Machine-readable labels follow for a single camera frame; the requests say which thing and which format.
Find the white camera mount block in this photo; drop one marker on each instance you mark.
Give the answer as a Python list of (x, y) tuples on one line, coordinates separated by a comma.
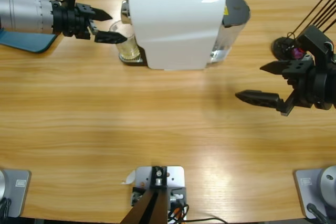
[(176, 176)]

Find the clear drinking glass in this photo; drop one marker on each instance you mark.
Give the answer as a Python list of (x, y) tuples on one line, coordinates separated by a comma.
[(128, 49)]

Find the white paper tape strip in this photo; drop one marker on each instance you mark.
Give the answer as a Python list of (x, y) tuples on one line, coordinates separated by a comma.
[(130, 178)]

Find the purple coffee capsule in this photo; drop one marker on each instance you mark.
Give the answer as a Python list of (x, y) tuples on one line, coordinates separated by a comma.
[(297, 53)]

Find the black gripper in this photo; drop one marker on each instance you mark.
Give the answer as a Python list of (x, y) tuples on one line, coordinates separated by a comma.
[(309, 82), (71, 19)]

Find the teal plastic tray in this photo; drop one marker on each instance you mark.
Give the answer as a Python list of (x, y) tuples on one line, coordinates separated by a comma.
[(26, 41)]

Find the clear water tank dark lid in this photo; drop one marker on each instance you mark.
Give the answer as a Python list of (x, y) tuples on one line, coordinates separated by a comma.
[(236, 9)]

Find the dark camera mount post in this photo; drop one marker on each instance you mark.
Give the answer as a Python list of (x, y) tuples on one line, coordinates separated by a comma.
[(149, 208)]

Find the grey base plate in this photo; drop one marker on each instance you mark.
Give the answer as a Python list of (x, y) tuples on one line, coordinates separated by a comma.
[(19, 195), (304, 190)]

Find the black capsule holder with rods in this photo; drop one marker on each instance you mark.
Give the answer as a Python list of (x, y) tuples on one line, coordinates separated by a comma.
[(279, 47)]

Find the white capsule coffee machine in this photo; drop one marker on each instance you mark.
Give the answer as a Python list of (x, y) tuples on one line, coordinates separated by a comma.
[(178, 30)]

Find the metal grille drip tray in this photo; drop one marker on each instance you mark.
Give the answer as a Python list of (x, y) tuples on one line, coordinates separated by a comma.
[(131, 63)]

